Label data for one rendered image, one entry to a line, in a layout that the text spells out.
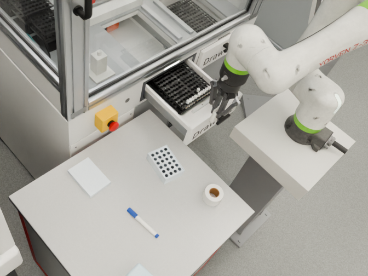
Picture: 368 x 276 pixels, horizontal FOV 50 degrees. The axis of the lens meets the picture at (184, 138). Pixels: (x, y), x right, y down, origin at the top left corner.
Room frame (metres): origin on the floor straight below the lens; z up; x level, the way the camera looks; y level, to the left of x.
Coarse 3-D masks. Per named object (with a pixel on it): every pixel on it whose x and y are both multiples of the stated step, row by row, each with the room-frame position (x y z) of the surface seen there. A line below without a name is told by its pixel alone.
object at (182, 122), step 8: (184, 64) 1.20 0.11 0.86; (192, 64) 1.18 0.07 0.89; (200, 72) 1.16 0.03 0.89; (208, 80) 1.14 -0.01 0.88; (144, 96) 0.98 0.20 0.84; (152, 96) 0.96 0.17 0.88; (160, 96) 1.01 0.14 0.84; (208, 96) 1.10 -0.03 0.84; (152, 104) 0.95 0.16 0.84; (160, 104) 0.94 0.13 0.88; (168, 104) 0.99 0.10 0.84; (208, 104) 1.06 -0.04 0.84; (160, 112) 0.93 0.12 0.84; (168, 112) 0.92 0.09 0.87; (176, 112) 0.91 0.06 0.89; (200, 112) 1.01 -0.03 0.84; (208, 112) 1.02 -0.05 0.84; (176, 120) 0.89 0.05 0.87; (184, 120) 0.89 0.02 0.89; (192, 120) 0.95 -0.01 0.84; (184, 128) 0.87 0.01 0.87
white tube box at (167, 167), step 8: (152, 152) 0.78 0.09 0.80; (160, 152) 0.79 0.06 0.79; (168, 152) 0.81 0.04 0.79; (152, 160) 0.75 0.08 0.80; (160, 160) 0.76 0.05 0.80; (168, 160) 0.77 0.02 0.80; (176, 160) 0.78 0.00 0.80; (160, 168) 0.74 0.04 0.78; (168, 168) 0.74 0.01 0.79; (176, 168) 0.75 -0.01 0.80; (160, 176) 0.71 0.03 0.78; (168, 176) 0.71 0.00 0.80; (176, 176) 0.73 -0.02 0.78
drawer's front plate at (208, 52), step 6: (228, 36) 1.39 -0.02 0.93; (216, 42) 1.32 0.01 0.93; (222, 42) 1.34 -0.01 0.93; (228, 42) 1.38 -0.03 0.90; (210, 48) 1.27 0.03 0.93; (216, 48) 1.31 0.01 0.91; (222, 48) 1.36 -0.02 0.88; (204, 54) 1.24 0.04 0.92; (210, 54) 1.28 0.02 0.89; (222, 54) 1.37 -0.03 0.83; (198, 60) 1.24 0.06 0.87; (204, 60) 1.25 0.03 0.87; (210, 60) 1.30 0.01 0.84; (198, 66) 1.23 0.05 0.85; (204, 66) 1.27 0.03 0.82
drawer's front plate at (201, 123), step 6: (240, 96) 1.09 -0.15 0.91; (228, 102) 1.02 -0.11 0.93; (234, 108) 1.09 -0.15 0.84; (210, 114) 0.93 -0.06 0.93; (198, 120) 0.89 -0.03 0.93; (204, 120) 0.90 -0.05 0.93; (216, 120) 0.99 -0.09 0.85; (192, 126) 0.85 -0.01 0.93; (198, 126) 0.87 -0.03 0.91; (204, 126) 0.91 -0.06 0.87; (210, 126) 0.96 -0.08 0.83; (192, 132) 0.85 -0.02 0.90; (204, 132) 0.93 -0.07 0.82; (186, 138) 0.84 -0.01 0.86; (192, 138) 0.86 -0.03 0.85; (186, 144) 0.84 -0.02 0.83
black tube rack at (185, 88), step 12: (168, 72) 1.09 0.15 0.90; (180, 72) 1.11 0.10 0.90; (192, 72) 1.13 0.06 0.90; (156, 84) 1.01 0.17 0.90; (168, 84) 1.03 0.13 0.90; (180, 84) 1.05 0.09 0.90; (192, 84) 1.07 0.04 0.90; (204, 84) 1.09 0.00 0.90; (168, 96) 0.99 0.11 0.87; (180, 96) 1.02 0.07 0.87; (204, 96) 1.06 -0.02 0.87; (180, 108) 0.95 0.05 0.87
